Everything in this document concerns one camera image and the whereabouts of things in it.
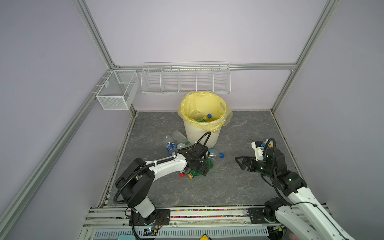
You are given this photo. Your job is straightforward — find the clear bottle blue tint red cap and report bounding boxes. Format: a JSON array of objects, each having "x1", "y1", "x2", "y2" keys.
[{"x1": 208, "y1": 149, "x2": 218, "y2": 160}]

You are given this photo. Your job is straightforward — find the yellow plastic bin liner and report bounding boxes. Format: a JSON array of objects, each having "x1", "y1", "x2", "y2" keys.
[{"x1": 178, "y1": 92, "x2": 233, "y2": 133}]

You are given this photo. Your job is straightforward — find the white mesh box basket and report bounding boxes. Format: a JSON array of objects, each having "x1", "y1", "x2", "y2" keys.
[{"x1": 96, "y1": 70, "x2": 140, "y2": 111}]

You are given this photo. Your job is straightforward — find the long white wire basket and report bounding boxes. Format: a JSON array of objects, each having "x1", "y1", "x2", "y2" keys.
[{"x1": 141, "y1": 62, "x2": 232, "y2": 95}]

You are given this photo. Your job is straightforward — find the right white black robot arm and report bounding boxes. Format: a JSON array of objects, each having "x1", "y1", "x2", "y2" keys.
[{"x1": 235, "y1": 138, "x2": 353, "y2": 240}]

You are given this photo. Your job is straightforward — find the cream plastic waste bin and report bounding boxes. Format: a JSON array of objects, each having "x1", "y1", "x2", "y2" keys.
[{"x1": 182, "y1": 119, "x2": 223, "y2": 149}]

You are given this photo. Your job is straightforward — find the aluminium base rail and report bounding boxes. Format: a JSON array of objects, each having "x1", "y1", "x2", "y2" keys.
[{"x1": 79, "y1": 204, "x2": 331, "y2": 230}]

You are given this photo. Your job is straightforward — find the small yellow white toy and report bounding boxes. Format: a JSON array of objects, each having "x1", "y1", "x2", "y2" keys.
[{"x1": 266, "y1": 139, "x2": 275, "y2": 148}]

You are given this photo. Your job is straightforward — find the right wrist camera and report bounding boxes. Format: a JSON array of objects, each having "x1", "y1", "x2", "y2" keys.
[{"x1": 251, "y1": 140, "x2": 268, "y2": 161}]

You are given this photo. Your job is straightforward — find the white bottle red cap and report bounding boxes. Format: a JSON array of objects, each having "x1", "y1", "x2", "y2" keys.
[{"x1": 176, "y1": 143, "x2": 186, "y2": 177}]

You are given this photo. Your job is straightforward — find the clear bottle green collar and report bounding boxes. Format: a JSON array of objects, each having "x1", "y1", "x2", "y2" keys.
[{"x1": 172, "y1": 130, "x2": 190, "y2": 147}]

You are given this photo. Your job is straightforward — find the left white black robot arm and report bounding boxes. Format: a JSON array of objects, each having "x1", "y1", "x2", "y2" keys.
[{"x1": 113, "y1": 132, "x2": 211, "y2": 225}]

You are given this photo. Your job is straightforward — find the clear bottle blue label white cap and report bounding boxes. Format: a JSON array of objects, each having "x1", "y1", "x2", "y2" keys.
[{"x1": 163, "y1": 135, "x2": 177, "y2": 156}]

